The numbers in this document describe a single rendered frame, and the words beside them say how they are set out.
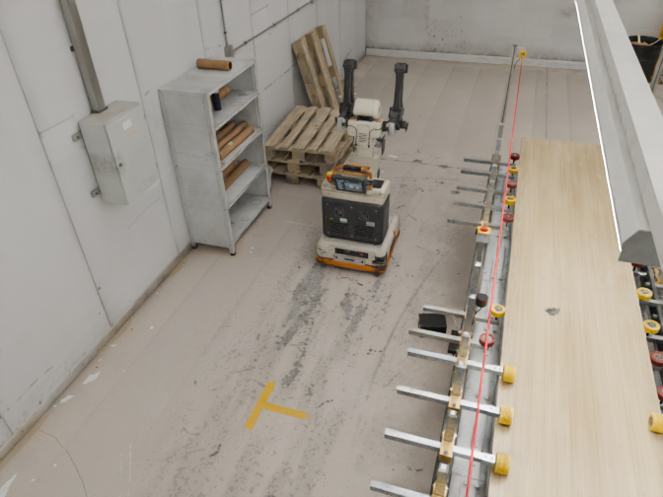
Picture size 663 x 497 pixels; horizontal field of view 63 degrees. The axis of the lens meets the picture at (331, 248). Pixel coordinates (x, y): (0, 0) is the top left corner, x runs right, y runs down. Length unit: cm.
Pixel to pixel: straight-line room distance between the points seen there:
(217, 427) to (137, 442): 51
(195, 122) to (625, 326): 333
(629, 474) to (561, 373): 55
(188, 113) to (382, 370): 249
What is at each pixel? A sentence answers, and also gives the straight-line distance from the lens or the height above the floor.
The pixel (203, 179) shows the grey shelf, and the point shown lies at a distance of 477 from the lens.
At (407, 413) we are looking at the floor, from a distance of 375.
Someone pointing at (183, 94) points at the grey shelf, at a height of 153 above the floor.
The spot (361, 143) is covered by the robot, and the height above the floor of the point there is 106.
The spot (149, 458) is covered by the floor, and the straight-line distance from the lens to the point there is 376.
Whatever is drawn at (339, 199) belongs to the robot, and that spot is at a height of 69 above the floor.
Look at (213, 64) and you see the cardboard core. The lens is 489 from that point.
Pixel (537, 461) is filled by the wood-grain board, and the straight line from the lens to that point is 259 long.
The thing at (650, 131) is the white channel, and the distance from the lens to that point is 145.
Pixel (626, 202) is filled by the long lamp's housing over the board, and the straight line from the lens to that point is 132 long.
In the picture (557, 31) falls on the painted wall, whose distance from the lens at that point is 1018.
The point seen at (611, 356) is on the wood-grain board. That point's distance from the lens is 312.
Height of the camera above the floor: 299
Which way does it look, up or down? 36 degrees down
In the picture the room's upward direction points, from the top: 2 degrees counter-clockwise
